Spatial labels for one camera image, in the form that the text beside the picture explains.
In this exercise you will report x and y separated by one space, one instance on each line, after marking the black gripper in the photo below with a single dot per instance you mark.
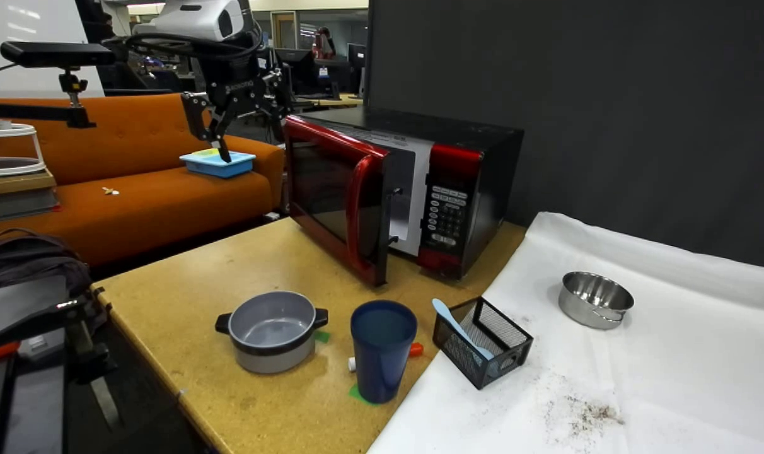
243 84

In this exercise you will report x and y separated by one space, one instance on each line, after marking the light blue plastic spoon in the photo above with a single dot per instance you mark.
457 324

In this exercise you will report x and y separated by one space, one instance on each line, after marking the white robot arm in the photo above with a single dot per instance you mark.
197 17

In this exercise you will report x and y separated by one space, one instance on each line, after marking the black red microwave body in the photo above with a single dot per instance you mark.
472 192

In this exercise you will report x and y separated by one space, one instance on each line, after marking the blue plastic cup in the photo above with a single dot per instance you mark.
385 354

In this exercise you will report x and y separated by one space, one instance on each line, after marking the black mesh box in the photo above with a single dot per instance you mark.
509 349

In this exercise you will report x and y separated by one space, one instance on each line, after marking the black computer monitor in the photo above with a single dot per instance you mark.
313 71

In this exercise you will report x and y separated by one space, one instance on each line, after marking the orange sofa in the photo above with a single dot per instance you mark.
130 211

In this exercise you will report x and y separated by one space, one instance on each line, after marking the small white object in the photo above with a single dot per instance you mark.
113 190

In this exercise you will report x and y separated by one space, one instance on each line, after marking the stack of books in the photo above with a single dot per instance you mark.
12 181

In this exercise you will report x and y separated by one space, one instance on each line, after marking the black backpack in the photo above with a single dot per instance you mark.
29 255

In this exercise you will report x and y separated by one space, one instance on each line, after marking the black stand with clamps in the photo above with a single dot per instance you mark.
36 370

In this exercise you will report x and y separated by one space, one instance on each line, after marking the dark backdrop curtain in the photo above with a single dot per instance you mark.
609 103

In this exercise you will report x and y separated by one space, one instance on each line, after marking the small steel bowl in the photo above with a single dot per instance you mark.
596 302

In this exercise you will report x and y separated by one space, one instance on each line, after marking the white table cloth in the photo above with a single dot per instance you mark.
666 370

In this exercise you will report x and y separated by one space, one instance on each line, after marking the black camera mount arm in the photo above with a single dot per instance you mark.
72 93

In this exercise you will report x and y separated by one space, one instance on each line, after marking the black bar camera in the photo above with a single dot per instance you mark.
56 54

